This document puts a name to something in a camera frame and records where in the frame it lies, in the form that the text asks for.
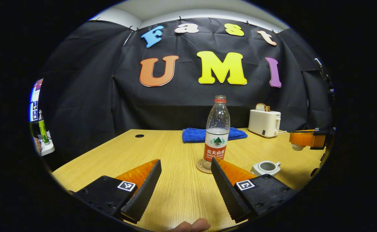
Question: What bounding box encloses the clear plastic water bottle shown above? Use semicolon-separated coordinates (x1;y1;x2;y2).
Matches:
203;95;231;170

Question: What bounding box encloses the folded blue towel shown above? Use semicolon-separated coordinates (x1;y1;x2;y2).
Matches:
182;127;248;143

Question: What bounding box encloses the computer monitor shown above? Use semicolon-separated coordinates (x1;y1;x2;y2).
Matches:
30;78;44;122

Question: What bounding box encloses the green bottle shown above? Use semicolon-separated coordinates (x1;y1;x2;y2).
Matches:
38;110;49;144

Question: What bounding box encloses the round wooden coaster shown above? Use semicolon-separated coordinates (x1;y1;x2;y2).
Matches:
196;159;221;174

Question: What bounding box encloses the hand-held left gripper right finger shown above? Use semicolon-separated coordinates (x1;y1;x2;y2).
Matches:
210;158;298;223

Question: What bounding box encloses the white floral teacup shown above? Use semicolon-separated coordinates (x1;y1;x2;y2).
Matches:
251;160;282;176

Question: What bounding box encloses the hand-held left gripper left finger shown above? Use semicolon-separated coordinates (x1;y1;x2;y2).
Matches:
68;159;162;224

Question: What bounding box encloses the black backdrop cloth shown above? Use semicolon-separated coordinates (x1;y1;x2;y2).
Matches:
40;17;334;161

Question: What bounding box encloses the white toaster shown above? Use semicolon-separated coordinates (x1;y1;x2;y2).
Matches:
248;110;281;138

